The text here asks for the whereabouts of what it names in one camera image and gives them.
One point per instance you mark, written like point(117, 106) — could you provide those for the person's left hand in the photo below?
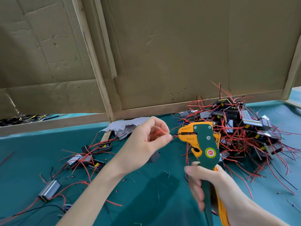
point(138, 146)

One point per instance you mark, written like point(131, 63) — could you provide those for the person's right hand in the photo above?
point(218, 190)

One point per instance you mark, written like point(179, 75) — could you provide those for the grey plastic bag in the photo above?
point(123, 127)

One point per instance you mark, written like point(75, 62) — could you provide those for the person's left forearm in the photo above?
point(89, 200)

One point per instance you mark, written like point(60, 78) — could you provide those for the person's right forearm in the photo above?
point(268, 219)

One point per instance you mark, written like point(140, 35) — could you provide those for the thin wooden strip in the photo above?
point(106, 37)

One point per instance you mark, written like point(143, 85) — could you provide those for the flat grey board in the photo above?
point(295, 100)

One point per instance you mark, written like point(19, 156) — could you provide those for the smooth brown cardboard panel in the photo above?
point(202, 44)

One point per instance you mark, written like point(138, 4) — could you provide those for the creased brown cardboard panel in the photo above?
point(42, 44)

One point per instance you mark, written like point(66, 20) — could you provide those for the long wooden bottom rail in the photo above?
point(202, 103)

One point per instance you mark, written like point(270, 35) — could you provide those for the short wooden bottom rail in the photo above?
point(47, 125)

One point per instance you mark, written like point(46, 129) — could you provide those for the wide wooden post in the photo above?
point(92, 54)

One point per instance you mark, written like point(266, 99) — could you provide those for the wooden corner post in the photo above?
point(292, 73)

